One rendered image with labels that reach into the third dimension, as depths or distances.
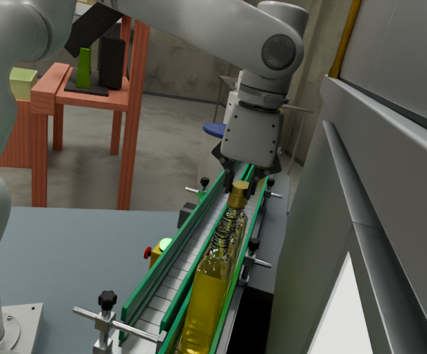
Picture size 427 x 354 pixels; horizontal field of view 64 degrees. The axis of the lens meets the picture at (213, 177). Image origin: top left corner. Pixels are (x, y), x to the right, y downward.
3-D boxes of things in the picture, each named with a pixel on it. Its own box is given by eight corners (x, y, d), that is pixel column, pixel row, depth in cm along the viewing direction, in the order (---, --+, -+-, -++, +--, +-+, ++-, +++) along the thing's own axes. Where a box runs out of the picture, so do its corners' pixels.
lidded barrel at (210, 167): (226, 175, 449) (237, 124, 423) (247, 196, 402) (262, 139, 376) (185, 175, 423) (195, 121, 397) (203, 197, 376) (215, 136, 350)
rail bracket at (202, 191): (200, 218, 114) (207, 181, 109) (179, 211, 115) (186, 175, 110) (203, 213, 117) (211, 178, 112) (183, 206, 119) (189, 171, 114)
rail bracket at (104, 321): (155, 379, 57) (165, 324, 53) (67, 345, 60) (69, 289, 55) (161, 365, 60) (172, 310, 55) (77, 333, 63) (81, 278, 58)
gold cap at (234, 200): (242, 211, 65) (247, 190, 64) (224, 206, 66) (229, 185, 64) (245, 204, 68) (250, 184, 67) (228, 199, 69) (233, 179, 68)
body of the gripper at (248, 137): (290, 105, 62) (274, 161, 66) (237, 92, 64) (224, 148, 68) (288, 109, 55) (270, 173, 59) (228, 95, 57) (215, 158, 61)
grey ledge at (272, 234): (270, 324, 88) (281, 290, 83) (237, 313, 89) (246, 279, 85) (286, 192, 175) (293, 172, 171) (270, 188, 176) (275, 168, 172)
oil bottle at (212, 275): (206, 362, 63) (230, 267, 55) (178, 351, 64) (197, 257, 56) (213, 339, 68) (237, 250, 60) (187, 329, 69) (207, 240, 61)
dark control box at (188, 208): (196, 235, 127) (200, 215, 124) (176, 229, 128) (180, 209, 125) (202, 225, 134) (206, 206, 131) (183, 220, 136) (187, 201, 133)
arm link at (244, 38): (104, -73, 43) (321, 31, 45) (141, -42, 58) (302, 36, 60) (86, 1, 46) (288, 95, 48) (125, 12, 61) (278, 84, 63)
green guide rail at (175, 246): (122, 342, 63) (126, 308, 60) (117, 340, 63) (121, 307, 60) (253, 139, 223) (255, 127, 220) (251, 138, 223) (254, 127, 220)
